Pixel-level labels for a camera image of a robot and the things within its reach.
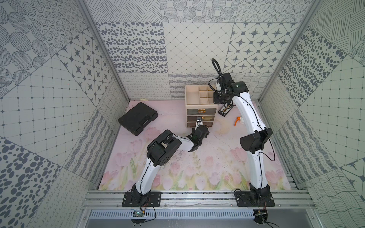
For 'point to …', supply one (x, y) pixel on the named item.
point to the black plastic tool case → (135, 119)
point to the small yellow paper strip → (144, 99)
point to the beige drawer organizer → (199, 102)
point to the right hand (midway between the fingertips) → (216, 102)
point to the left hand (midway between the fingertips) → (208, 127)
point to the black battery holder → (224, 110)
